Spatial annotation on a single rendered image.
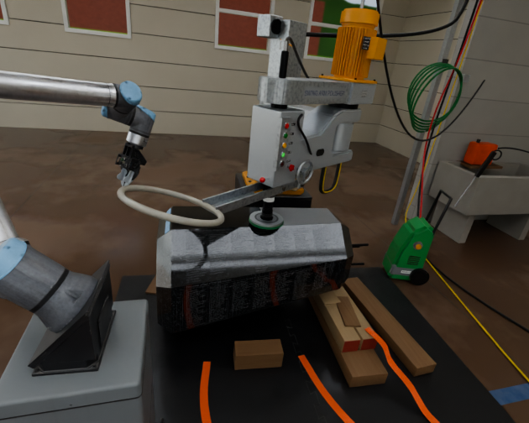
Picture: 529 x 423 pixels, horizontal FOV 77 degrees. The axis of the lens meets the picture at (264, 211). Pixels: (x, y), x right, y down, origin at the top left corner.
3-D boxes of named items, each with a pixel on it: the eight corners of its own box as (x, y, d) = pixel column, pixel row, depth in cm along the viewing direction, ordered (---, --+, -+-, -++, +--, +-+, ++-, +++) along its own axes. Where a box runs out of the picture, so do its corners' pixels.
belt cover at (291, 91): (340, 103, 245) (345, 79, 238) (371, 109, 230) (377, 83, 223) (245, 106, 180) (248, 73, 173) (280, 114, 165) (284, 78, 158)
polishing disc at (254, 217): (252, 210, 220) (252, 208, 219) (284, 214, 218) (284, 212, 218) (247, 224, 201) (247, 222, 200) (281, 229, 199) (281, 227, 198)
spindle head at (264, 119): (285, 172, 224) (293, 103, 205) (311, 181, 210) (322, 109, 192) (245, 181, 199) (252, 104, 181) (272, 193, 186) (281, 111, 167)
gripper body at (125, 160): (113, 165, 149) (122, 139, 148) (125, 166, 158) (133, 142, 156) (128, 171, 148) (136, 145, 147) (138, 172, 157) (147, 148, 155)
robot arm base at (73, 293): (91, 300, 97) (60, 282, 92) (46, 346, 97) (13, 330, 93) (101, 268, 114) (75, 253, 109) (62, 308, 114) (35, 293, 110)
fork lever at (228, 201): (283, 178, 223) (284, 171, 221) (306, 187, 211) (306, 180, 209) (198, 205, 177) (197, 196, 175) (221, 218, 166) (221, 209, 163)
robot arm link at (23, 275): (32, 312, 91) (-34, 278, 84) (23, 309, 104) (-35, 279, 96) (70, 265, 100) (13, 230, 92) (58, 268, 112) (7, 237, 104)
